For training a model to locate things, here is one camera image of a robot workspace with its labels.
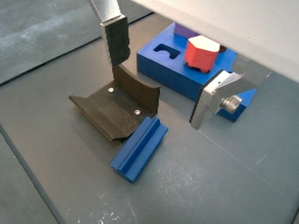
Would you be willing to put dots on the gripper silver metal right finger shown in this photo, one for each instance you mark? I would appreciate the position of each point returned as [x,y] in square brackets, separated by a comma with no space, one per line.
[221,93]

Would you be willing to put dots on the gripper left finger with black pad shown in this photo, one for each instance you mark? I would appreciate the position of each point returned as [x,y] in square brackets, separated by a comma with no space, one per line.
[114,26]

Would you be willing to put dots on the blue star-profile bar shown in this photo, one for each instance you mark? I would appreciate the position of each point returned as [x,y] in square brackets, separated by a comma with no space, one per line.
[139,148]

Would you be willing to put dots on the black curved fixture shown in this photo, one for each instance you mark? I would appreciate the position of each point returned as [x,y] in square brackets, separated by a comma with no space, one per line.
[120,105]

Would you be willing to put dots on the red hexagonal peg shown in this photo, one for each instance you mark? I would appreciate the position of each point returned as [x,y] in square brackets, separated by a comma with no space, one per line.
[202,53]

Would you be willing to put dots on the brown cylinder peg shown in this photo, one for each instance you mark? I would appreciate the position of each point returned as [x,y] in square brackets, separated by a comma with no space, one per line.
[222,49]

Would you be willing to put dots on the purple block peg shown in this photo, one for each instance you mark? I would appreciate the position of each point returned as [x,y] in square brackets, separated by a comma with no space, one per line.
[183,31]

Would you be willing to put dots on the blue shape-sorter block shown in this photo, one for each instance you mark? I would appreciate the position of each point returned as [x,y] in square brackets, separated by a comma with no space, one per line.
[160,61]

